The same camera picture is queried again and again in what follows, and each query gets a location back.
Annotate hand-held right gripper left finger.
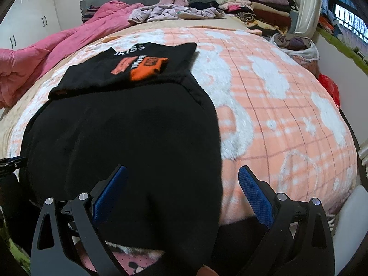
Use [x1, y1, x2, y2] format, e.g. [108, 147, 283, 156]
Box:
[30, 164, 129, 276]

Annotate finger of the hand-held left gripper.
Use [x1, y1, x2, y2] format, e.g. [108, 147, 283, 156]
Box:
[0, 156, 28, 176]

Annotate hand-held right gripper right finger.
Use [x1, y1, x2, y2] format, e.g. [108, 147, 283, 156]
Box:
[238, 165, 335, 276]

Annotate black sweater with orange cuffs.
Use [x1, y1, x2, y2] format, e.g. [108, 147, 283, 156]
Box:
[19, 43, 225, 276]

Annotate stack of folded clothes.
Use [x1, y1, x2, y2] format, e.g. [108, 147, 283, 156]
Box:
[214, 0, 299, 36]

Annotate pink cartoon mouse pants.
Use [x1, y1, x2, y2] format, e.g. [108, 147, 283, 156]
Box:
[73, 243, 161, 276]

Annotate green patterned cloth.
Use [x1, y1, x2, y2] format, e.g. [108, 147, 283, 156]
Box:
[0, 207, 31, 275]

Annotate peach and white plush blanket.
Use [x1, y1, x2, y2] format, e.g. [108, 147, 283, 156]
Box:
[7, 27, 358, 225]

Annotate white radiator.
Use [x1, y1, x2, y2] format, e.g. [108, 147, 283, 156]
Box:
[356, 141, 368, 179]

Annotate pink quilt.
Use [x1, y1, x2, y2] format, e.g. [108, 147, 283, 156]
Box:
[0, 0, 144, 108]

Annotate red plastic bag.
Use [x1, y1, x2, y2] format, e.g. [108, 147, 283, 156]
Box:
[318, 74, 341, 108]

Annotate white plastic bag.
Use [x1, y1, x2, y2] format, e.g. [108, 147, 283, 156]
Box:
[270, 33, 319, 61]

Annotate white wardrobe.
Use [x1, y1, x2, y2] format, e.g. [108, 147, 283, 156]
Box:
[0, 0, 62, 49]

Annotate dark striped cloth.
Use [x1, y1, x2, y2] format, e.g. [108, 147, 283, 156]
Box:
[82, 5, 100, 22]

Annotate green ledge cover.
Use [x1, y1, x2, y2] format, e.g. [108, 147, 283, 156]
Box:
[316, 27, 368, 74]

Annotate lilac striped garment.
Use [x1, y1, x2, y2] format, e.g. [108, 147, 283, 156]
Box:
[128, 4, 226, 23]

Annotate white curtain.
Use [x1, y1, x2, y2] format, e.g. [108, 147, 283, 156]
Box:
[289, 0, 322, 33]

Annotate dark navy garment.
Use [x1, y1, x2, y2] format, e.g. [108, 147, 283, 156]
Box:
[188, 1, 220, 10]

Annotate mauve fuzzy garment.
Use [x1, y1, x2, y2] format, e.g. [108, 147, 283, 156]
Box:
[157, 0, 190, 8]

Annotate barred window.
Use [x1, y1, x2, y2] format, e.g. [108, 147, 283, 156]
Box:
[318, 0, 368, 49]

